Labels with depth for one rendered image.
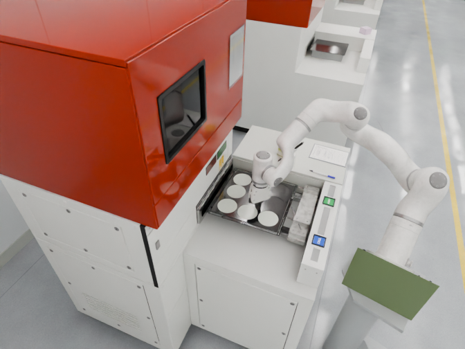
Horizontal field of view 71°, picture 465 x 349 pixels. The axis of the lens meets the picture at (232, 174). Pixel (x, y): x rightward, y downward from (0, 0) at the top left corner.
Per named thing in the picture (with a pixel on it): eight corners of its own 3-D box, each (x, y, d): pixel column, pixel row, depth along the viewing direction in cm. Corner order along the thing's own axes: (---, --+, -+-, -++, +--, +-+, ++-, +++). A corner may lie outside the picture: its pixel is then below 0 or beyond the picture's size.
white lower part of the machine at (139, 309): (80, 316, 213) (32, 237, 159) (150, 226, 270) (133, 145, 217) (176, 362, 194) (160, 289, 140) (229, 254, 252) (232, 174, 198)
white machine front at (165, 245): (154, 286, 141) (139, 225, 114) (227, 172, 198) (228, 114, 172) (160, 289, 140) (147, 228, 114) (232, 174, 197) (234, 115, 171)
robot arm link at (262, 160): (275, 180, 150) (262, 169, 156) (278, 157, 142) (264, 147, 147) (260, 187, 147) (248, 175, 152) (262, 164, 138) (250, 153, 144)
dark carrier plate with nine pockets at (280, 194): (210, 211, 164) (210, 210, 164) (235, 170, 188) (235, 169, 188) (277, 233, 155) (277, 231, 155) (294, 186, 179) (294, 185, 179)
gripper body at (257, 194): (254, 189, 149) (252, 206, 156) (274, 183, 152) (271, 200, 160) (247, 179, 154) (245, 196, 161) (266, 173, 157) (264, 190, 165)
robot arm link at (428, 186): (415, 226, 142) (437, 176, 143) (436, 229, 124) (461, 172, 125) (388, 215, 144) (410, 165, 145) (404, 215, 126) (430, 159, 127)
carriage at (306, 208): (286, 240, 157) (287, 237, 155) (304, 192, 183) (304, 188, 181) (303, 246, 155) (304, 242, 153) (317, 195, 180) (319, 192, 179)
